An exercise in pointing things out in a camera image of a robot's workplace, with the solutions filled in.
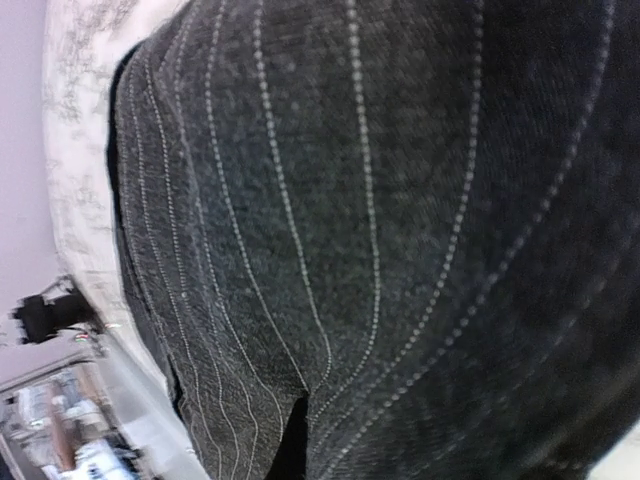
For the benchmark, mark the black pinstriped shirt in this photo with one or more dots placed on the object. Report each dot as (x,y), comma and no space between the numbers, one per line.
(386,239)

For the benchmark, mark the background lab shelving clutter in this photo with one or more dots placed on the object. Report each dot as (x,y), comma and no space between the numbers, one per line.
(62,426)

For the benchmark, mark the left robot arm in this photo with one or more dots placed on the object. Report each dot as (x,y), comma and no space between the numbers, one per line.
(59,308)

